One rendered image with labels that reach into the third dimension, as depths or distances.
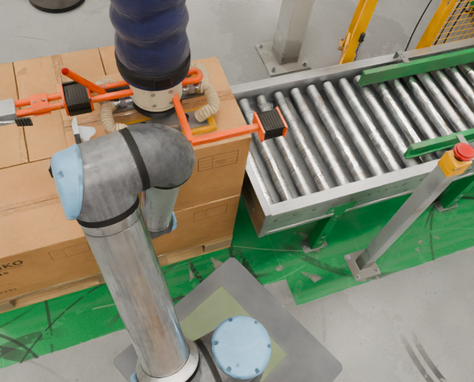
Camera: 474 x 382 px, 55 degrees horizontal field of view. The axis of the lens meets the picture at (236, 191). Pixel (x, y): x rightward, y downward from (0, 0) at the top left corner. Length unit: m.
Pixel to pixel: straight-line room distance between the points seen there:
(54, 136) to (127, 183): 1.37
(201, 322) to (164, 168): 0.73
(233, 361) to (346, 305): 1.34
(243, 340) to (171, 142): 0.56
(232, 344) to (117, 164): 0.57
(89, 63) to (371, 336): 1.90
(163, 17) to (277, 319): 0.96
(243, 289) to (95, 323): 0.97
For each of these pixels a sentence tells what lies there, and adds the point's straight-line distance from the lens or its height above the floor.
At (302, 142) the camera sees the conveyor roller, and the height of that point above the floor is 0.55.
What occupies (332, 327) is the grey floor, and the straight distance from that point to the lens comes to 2.37.
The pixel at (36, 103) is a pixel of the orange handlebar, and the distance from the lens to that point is 1.53.
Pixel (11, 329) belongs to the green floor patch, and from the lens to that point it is 2.40.
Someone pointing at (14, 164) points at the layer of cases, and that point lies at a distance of 2.10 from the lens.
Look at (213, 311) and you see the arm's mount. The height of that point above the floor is 0.80.
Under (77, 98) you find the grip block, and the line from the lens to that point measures 1.51.
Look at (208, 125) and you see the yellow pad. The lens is 1.58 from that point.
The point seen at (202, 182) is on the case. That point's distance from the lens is 1.73.
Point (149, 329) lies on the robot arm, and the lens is 0.99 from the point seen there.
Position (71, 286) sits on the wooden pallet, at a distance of 2.36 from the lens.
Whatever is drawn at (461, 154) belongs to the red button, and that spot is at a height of 1.04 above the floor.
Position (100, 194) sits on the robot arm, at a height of 1.53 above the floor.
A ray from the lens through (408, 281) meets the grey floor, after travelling 2.59.
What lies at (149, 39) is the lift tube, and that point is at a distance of 1.29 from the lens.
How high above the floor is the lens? 2.20
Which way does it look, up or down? 59 degrees down
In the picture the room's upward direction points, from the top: 11 degrees clockwise
